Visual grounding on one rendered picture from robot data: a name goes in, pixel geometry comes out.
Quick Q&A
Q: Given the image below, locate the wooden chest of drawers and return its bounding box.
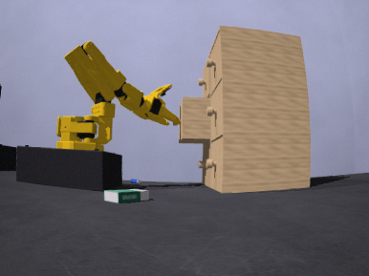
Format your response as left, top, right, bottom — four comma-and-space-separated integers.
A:
202, 26, 311, 193

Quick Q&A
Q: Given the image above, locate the white eraser with green sleeve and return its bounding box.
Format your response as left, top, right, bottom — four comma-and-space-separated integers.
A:
104, 189, 149, 203

